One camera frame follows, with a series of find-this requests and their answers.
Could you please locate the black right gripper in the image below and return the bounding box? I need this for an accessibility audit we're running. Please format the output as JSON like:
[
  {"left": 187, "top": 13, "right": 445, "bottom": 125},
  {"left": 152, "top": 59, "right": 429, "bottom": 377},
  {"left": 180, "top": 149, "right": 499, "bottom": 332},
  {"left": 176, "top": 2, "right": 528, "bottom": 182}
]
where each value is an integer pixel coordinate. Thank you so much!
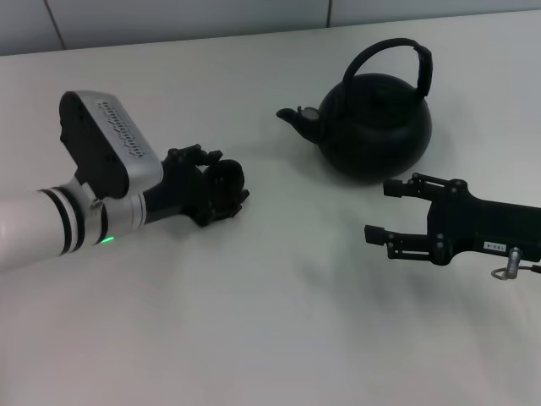
[{"left": 363, "top": 172, "right": 541, "bottom": 267}]

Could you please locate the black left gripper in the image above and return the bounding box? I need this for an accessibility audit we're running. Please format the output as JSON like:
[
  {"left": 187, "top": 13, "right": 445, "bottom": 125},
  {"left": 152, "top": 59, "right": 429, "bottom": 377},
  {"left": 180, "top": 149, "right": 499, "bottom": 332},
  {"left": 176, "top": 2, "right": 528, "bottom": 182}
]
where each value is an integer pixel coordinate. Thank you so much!
[{"left": 143, "top": 144, "right": 250, "bottom": 228}]

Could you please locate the small black teacup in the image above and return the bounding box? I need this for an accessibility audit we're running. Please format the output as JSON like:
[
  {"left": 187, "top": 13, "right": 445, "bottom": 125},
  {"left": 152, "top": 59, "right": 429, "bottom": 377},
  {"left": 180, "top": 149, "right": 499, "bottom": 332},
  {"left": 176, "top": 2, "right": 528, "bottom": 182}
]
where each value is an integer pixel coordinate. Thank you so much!
[{"left": 201, "top": 159, "right": 247, "bottom": 215}]

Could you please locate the black round teapot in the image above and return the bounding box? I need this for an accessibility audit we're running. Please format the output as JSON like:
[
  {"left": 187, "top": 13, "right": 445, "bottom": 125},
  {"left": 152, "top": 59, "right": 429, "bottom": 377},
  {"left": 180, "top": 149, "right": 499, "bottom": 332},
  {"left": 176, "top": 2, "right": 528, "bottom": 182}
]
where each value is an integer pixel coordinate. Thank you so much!
[{"left": 276, "top": 37, "right": 434, "bottom": 185}]

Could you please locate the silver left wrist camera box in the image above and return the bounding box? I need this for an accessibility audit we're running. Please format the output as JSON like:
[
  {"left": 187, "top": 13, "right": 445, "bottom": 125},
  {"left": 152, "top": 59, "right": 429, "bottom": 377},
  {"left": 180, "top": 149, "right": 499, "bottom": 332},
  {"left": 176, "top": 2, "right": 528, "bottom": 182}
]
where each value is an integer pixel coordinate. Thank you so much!
[{"left": 57, "top": 90, "right": 164, "bottom": 200}]

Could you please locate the grey cable with metal plug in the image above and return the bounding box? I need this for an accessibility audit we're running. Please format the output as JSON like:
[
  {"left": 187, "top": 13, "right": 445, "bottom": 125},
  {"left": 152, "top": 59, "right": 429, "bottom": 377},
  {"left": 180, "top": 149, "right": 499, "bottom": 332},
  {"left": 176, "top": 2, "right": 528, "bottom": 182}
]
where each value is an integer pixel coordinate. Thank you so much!
[{"left": 490, "top": 248, "right": 541, "bottom": 281}]

